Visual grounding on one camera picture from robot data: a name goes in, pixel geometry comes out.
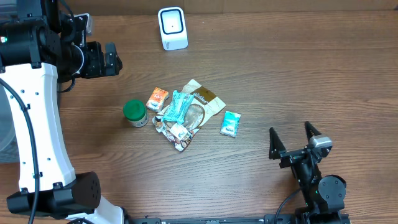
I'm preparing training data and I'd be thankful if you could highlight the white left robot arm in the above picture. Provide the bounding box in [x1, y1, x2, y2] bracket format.
[1, 0, 129, 223]

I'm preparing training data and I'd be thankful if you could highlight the beige brown snack pouch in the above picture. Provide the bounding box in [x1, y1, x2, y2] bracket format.
[152, 79, 226, 152]

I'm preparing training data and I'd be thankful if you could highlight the teal tissue pack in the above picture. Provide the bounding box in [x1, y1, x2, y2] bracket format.
[220, 111, 241, 138]

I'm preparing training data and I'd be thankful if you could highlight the green lidded jar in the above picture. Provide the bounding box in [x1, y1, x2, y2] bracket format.
[123, 100, 149, 128]

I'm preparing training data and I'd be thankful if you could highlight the white barcode scanner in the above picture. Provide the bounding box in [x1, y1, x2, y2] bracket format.
[158, 6, 188, 51]

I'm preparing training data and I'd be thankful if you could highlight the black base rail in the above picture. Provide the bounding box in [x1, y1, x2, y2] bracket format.
[124, 214, 299, 224]

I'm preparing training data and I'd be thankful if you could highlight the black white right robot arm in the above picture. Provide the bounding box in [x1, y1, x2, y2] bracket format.
[264, 121, 350, 224]

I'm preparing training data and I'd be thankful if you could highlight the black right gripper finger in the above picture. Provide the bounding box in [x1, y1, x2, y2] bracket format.
[304, 121, 322, 140]
[269, 128, 286, 160]

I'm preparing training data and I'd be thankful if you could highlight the orange tissue pack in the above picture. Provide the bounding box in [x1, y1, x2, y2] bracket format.
[146, 87, 169, 113]

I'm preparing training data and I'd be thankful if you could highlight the dark grey mesh basket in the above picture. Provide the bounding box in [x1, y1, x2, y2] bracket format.
[0, 86, 19, 164]

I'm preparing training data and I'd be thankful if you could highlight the teal snack bar wrapper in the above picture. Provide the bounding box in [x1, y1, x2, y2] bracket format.
[163, 90, 194, 124]

